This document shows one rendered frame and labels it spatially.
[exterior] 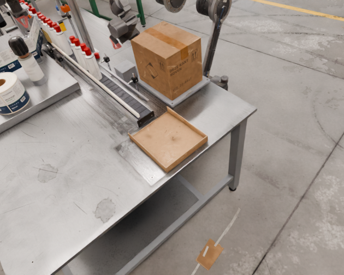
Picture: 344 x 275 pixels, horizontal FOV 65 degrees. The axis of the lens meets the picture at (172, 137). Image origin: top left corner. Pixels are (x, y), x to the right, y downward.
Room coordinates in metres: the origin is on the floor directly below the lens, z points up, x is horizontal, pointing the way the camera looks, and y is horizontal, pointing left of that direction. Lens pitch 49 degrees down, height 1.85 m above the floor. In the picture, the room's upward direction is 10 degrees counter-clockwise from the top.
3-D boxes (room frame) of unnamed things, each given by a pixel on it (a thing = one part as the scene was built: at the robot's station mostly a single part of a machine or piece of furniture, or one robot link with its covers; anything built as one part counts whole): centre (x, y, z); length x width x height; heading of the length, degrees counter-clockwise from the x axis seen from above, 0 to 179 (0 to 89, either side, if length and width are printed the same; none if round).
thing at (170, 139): (0.88, 0.02, 0.85); 0.30 x 0.26 x 0.04; 33
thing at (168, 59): (1.32, -0.05, 0.99); 0.30 x 0.24 x 0.27; 34
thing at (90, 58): (1.42, 0.38, 0.98); 0.05 x 0.05 x 0.20
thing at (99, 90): (1.71, 0.56, 0.85); 1.65 x 0.11 x 0.05; 33
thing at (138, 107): (1.71, 0.56, 0.86); 1.65 x 0.08 x 0.04; 33
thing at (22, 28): (2.02, 0.87, 1.01); 0.14 x 0.13 x 0.26; 33
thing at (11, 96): (1.33, 0.89, 0.95); 0.20 x 0.20 x 0.14
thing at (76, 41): (1.54, 0.45, 0.98); 0.05 x 0.05 x 0.20
